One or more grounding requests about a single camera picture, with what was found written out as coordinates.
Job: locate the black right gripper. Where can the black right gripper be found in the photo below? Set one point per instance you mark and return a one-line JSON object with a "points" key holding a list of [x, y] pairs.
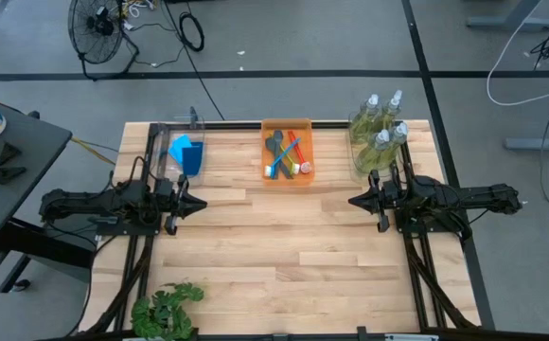
{"points": [[385, 196]]}

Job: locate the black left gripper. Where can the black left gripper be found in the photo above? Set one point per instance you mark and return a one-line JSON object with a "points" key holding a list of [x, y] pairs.
{"points": [[172, 199]]}

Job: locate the yellow soap pump bottle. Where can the yellow soap pump bottle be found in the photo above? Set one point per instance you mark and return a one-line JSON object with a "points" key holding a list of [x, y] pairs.
{"points": [[388, 116], [364, 123], [396, 142], [371, 158]]}

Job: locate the red dish brush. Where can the red dish brush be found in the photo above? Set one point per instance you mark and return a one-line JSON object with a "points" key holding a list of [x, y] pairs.
{"points": [[305, 166]]}

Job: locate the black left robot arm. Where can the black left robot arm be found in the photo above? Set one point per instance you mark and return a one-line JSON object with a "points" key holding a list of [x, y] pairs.
{"points": [[90, 201]]}

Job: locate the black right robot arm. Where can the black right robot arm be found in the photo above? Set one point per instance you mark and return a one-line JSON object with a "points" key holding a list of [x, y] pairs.
{"points": [[459, 199]]}

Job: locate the clear plastic bin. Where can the clear plastic bin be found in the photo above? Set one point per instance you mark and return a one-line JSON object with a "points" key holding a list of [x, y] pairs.
{"points": [[353, 116], [172, 173]]}

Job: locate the orange translucent plastic bin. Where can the orange translucent plastic bin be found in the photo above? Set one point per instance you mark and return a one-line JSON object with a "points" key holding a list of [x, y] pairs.
{"points": [[305, 180]]}

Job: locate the green leafy plant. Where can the green leafy plant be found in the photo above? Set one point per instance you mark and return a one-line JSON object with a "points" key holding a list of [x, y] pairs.
{"points": [[161, 312]]}

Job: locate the grey desk base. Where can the grey desk base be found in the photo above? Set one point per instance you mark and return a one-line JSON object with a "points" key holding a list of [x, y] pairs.
{"points": [[539, 143], [511, 22]]}

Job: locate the black triangular block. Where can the black triangular block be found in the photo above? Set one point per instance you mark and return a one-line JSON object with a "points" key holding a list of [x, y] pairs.
{"points": [[9, 174], [8, 154]]}

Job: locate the black side table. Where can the black side table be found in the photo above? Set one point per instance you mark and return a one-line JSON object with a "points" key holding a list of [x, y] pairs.
{"points": [[0, 208]]}

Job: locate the black floor fan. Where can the black floor fan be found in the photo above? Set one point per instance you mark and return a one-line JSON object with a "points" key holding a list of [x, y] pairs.
{"points": [[95, 28]]}

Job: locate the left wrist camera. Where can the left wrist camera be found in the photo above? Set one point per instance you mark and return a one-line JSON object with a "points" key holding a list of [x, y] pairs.
{"points": [[171, 226]]}

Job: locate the black table frame rails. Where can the black table frame rails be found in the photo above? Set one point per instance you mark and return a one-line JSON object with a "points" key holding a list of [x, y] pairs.
{"points": [[236, 125]]}

